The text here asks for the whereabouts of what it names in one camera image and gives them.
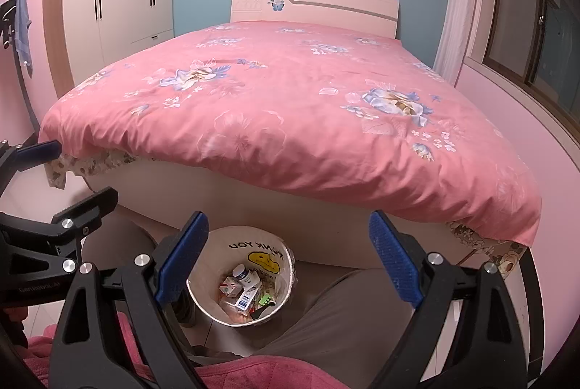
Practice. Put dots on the white bottle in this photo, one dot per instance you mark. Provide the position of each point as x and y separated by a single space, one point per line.
244 275

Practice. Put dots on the white bed headboard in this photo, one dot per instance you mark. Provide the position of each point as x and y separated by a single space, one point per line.
326 8

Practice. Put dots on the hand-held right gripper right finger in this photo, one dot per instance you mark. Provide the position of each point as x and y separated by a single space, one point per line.
394 262

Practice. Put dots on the pink fleece garment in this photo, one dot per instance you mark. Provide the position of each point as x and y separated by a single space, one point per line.
290 375

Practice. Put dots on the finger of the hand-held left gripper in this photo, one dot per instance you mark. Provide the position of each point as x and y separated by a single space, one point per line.
38 152
90 203

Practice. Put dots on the floral bed sheet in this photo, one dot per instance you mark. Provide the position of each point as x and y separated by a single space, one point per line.
90 164

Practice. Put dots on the person's left leg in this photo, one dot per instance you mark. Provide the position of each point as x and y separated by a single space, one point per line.
122 235

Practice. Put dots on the long white box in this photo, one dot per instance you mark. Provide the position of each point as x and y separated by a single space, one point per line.
247 300

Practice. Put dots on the person's leg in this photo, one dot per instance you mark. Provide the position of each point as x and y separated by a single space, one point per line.
122 235
344 316

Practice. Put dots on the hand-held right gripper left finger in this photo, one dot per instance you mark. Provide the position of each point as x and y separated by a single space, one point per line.
181 262

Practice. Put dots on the window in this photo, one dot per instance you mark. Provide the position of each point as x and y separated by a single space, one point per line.
521 17

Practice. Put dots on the white trash bin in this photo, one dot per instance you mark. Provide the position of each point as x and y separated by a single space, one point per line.
204 305

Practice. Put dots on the black hanging garment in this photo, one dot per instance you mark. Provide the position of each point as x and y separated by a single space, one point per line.
5 24

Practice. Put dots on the blue hanging cloth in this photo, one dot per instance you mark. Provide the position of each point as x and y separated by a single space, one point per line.
20 17

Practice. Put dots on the pink floral bed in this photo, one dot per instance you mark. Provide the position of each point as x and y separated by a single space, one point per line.
294 144

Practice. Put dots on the person's right leg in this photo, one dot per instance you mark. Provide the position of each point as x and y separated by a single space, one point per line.
344 316

